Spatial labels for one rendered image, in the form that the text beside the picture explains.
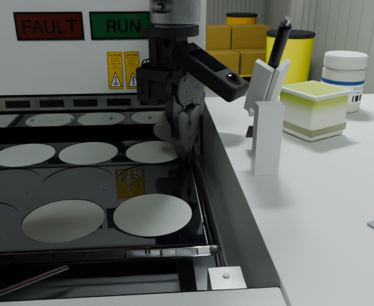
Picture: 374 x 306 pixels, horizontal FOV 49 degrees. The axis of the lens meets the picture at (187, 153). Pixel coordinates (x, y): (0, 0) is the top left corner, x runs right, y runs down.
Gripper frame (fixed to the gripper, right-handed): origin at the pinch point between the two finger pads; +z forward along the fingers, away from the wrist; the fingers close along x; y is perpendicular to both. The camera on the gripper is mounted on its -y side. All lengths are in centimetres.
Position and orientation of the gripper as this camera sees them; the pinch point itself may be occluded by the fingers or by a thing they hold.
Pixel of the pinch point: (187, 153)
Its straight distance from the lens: 67.9
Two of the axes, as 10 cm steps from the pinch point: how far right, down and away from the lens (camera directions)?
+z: 0.0, 9.2, 3.9
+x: -5.5, 3.2, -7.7
